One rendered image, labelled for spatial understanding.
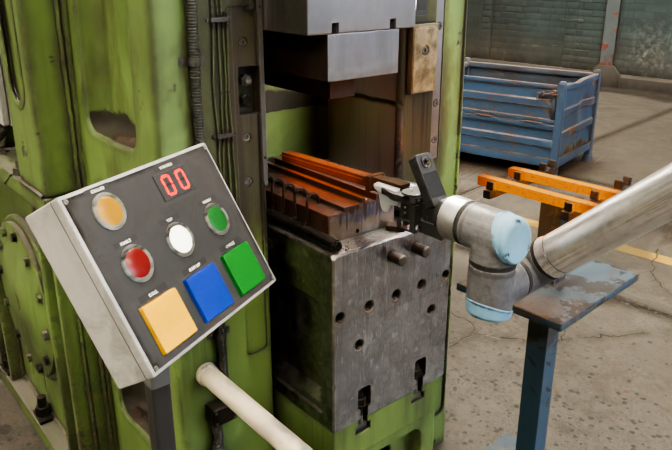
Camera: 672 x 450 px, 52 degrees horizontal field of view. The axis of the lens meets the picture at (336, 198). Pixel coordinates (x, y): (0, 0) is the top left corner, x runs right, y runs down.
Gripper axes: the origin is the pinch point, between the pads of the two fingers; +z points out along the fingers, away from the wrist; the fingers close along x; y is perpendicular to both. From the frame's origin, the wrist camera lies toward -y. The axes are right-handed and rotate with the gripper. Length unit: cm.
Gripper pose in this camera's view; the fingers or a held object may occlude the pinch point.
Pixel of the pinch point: (381, 181)
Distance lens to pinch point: 152.4
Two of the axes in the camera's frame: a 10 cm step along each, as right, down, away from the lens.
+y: 0.0, 9.4, 3.3
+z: -6.4, -2.6, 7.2
